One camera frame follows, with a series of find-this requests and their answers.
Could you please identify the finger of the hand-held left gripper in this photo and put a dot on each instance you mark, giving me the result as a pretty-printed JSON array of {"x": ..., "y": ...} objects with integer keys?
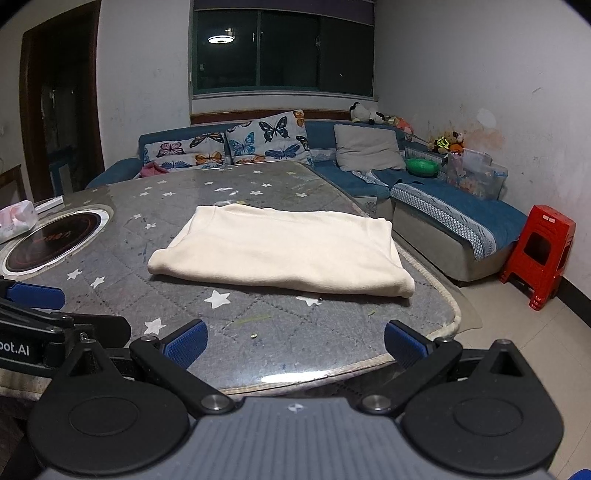
[{"x": 37, "y": 296}]

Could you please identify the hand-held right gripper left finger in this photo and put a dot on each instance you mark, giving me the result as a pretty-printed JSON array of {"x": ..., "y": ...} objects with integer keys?
[{"x": 187, "y": 344}]

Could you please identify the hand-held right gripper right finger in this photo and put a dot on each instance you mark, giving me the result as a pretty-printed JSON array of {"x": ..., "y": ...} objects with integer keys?
[{"x": 406, "y": 344}]

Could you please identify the cream sweatshirt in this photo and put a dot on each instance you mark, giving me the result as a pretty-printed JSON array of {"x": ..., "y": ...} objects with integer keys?
[{"x": 277, "y": 249}]

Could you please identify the built-in round induction cooktop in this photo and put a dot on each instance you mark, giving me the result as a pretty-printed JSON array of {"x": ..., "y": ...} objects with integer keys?
[{"x": 51, "y": 240}]

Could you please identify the white flat box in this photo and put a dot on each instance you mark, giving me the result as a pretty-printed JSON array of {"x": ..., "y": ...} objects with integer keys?
[{"x": 48, "y": 204}]

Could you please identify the grey star tablecloth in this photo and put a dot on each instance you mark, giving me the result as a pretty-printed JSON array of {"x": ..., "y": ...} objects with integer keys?
[{"x": 300, "y": 332}]

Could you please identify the wooden chair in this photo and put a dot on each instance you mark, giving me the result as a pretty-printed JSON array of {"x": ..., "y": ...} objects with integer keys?
[{"x": 11, "y": 182}]

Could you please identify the blue cabinet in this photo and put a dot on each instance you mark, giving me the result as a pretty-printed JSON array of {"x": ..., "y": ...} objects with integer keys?
[{"x": 62, "y": 170}]

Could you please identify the blue patterned sofa cover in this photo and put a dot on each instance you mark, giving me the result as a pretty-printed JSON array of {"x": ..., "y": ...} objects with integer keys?
[{"x": 461, "y": 217}]

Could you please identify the red plastic stool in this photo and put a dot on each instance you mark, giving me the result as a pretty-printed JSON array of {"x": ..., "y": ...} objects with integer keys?
[{"x": 540, "y": 258}]

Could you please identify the pink cloth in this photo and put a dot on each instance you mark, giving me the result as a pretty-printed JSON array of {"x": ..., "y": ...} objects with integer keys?
[{"x": 152, "y": 170}]

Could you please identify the green round bowl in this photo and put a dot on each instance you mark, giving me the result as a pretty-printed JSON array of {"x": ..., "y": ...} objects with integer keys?
[{"x": 422, "y": 167}]

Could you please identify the clear plastic storage box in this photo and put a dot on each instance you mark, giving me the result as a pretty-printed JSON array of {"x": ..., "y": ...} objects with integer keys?
[{"x": 475, "y": 177}]

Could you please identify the small butterfly print cushion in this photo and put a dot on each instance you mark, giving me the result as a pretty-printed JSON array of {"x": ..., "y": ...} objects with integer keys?
[{"x": 184, "y": 150}]

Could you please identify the plain grey cushion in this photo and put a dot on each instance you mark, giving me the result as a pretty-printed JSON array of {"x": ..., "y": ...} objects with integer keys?
[{"x": 367, "y": 147}]

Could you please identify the pile of small plush toys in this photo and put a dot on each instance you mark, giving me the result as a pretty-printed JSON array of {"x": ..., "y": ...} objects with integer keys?
[{"x": 445, "y": 143}]

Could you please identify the pink plush toy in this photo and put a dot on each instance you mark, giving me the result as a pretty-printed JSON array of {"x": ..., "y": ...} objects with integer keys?
[{"x": 402, "y": 124}]

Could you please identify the large butterfly print cushion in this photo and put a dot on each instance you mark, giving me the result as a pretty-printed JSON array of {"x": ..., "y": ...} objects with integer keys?
[{"x": 268, "y": 138}]

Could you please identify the blue corner sofa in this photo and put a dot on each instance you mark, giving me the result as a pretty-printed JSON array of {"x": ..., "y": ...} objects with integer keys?
[{"x": 323, "y": 134}]

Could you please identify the black and white plush toy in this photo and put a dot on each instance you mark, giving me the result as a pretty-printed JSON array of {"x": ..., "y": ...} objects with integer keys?
[{"x": 364, "y": 113}]

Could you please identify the green framed window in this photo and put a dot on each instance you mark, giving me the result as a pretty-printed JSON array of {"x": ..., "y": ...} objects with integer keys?
[{"x": 286, "y": 50}]

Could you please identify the dark wooden door frame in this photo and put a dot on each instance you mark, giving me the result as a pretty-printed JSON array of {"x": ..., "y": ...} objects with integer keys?
[{"x": 97, "y": 92}]

